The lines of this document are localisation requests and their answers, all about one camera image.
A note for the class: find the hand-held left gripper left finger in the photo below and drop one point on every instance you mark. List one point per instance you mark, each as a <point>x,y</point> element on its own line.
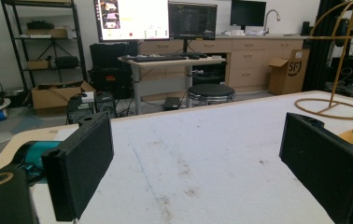
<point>78,168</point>

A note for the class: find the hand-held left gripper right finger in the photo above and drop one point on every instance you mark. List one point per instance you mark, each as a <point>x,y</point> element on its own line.
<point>321,161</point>

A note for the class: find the open cardboard box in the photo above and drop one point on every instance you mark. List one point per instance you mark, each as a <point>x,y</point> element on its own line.
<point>59,96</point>

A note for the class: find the closed cardboard box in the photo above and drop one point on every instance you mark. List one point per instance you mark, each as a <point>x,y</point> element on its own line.
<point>288,73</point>

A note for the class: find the black equipment case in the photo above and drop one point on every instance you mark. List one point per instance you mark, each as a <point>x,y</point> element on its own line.
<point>110,68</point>

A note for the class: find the black curtain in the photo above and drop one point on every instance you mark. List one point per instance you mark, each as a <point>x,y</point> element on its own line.
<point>317,46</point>

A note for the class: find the wooden cabinet counter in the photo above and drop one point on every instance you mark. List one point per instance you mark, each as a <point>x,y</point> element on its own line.
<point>243,59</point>

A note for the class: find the black metal shelf rack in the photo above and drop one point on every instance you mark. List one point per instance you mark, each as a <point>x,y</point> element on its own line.
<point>44,43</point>

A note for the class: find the round black stool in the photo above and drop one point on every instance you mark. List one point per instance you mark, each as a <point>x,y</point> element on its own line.
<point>210,92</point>

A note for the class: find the light wooden desk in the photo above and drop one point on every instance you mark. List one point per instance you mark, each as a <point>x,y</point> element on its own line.
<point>165,63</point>

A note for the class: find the black keyboard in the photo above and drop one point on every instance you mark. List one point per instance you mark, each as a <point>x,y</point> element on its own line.
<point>159,58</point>

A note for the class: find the chrome faucet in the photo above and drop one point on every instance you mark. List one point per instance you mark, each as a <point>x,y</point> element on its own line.
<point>271,18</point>

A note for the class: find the white bright monitor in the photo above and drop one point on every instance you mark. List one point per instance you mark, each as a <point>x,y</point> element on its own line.
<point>134,18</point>

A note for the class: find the dark code monitor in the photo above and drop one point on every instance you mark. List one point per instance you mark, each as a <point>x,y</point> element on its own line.
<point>192,20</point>

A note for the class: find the black wall screen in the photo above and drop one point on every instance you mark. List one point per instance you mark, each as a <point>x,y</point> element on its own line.
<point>248,12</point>

